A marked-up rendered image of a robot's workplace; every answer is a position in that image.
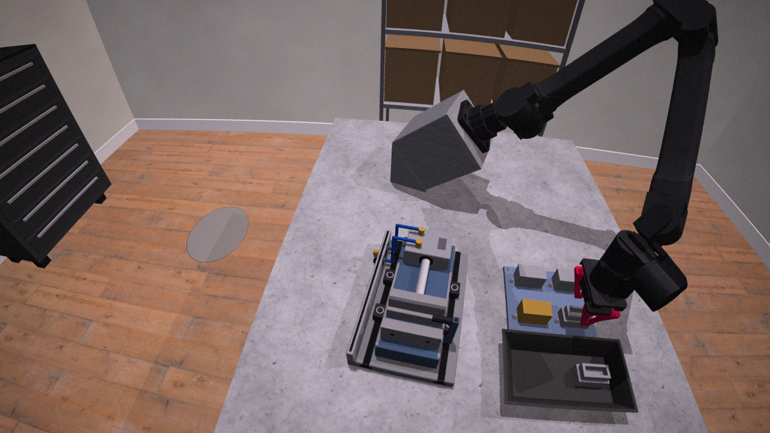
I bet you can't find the yellow rectangular block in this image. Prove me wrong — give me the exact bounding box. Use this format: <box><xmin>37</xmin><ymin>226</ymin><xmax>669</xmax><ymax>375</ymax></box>
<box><xmin>517</xmin><ymin>299</ymin><xmax>553</xmax><ymax>325</ymax></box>

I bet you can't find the grey flat bar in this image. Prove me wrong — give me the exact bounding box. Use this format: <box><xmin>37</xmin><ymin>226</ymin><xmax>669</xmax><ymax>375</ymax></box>
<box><xmin>386</xmin><ymin>306</ymin><xmax>443</xmax><ymax>326</ymax></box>

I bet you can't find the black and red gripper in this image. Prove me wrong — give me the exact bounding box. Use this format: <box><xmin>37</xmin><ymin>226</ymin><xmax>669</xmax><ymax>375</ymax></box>
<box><xmin>574</xmin><ymin>254</ymin><xmax>631</xmax><ymax>326</ymax></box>

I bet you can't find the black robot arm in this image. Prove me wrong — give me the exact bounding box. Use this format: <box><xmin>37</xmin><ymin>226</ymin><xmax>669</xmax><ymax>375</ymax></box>
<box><xmin>457</xmin><ymin>0</ymin><xmax>718</xmax><ymax>312</ymax></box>

